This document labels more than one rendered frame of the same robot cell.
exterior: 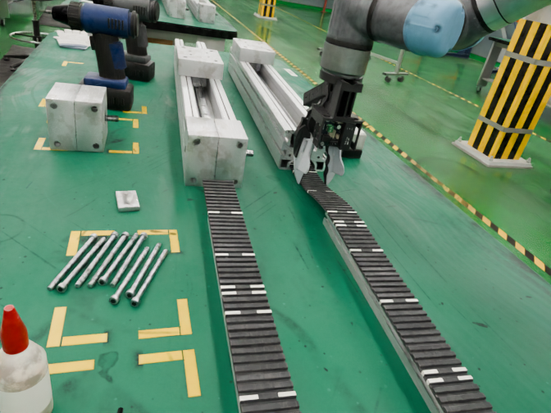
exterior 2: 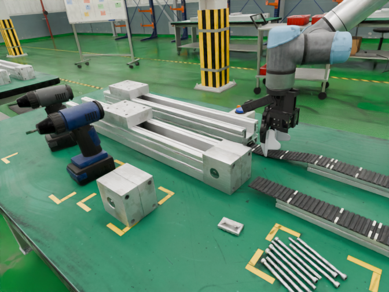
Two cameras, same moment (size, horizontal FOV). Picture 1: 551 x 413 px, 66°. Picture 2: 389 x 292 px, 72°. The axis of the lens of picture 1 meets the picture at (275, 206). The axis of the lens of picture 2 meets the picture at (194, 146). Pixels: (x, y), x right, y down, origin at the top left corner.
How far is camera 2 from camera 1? 0.53 m
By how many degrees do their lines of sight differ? 24
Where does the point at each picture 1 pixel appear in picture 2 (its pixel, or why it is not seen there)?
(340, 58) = (287, 80)
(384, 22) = (315, 54)
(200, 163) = (235, 176)
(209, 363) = not seen: outside the picture
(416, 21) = (338, 49)
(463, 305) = not seen: outside the picture
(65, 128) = (135, 207)
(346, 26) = (288, 62)
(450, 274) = (374, 160)
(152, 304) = (346, 271)
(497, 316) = not seen: outside the picture
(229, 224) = (307, 201)
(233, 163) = (247, 165)
